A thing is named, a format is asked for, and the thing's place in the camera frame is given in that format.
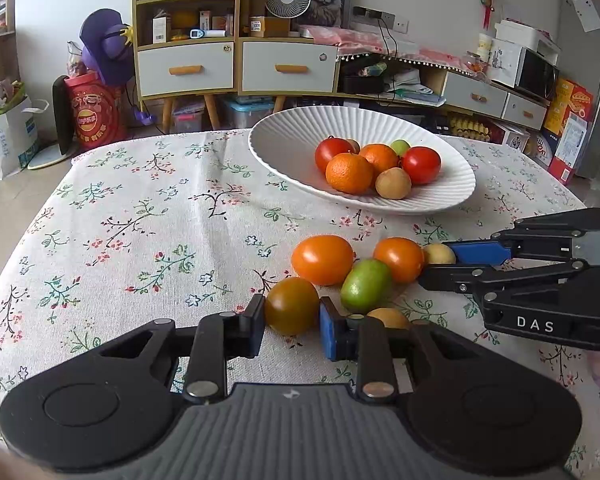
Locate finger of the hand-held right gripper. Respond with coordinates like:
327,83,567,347
442,208,600,266
419,258,589,297

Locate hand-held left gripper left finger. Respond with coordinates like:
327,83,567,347
97,294,266,405

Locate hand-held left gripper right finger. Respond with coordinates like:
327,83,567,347
319,297,486,403

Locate yellow-green tomato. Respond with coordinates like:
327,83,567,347
264,276,321,337

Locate smooth red tomato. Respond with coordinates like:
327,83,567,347
401,146,442,185

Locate orange tangerine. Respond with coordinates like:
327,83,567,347
358,143,400,176
325,152,375,196

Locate white ribbed plate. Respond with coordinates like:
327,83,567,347
248,106,477,216

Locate orange tomato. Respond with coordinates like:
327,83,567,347
291,235,356,287
372,236,426,284

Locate egg carton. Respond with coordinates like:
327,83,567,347
447,112,491,138

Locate floral tablecloth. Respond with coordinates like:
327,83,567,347
0,127,600,480

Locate orange snack box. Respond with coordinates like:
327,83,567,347
542,77,595,136

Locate red tomato with stem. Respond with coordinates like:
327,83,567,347
314,137,356,173

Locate black microwave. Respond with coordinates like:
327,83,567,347
512,47,561,103

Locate grey refrigerator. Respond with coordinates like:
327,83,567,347
555,0,600,181

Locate clear storage box blue lid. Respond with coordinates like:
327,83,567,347
223,97,276,131

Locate clear storage box pink contents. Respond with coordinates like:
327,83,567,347
171,100,208,133

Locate white printer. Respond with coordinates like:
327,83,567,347
495,19,563,53

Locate pink fringed cloth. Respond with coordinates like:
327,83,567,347
310,27,476,76

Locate low yellow white drawer cabinet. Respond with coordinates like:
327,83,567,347
237,36,341,113

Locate red snack bucket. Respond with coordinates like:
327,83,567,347
63,72,128,150

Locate tall yellow white drawer cabinet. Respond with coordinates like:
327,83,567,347
131,0,242,133

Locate black panel on white base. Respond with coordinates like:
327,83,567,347
27,75,77,171

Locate white paper bag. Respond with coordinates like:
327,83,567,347
0,96,49,182

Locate purple plush toy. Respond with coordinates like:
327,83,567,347
78,8,137,88

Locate small plush toy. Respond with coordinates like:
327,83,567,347
0,79,27,112

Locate wall power strip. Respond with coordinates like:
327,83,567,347
352,6,396,23

